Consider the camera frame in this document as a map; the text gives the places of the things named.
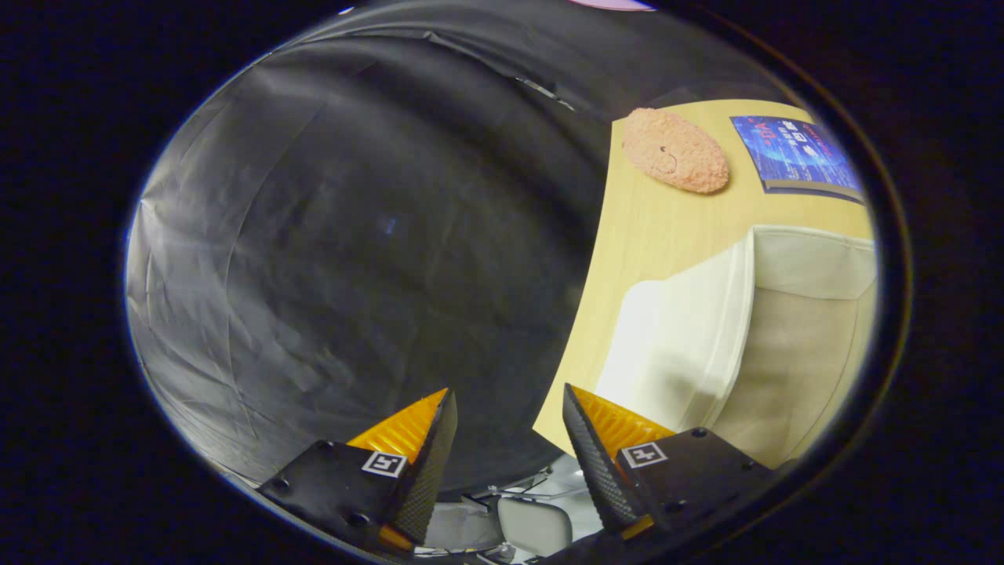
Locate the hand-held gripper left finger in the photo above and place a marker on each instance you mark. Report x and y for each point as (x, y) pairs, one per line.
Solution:
(329, 490)

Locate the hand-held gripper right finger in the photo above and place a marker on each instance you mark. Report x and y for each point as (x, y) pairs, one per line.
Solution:
(690, 475)

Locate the beige fabric storage box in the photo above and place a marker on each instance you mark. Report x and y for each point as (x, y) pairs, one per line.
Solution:
(784, 353)

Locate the grey office chair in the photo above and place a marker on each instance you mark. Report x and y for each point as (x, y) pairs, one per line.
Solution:
(533, 524)

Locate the blue cover book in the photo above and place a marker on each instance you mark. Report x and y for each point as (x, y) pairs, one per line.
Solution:
(796, 153)

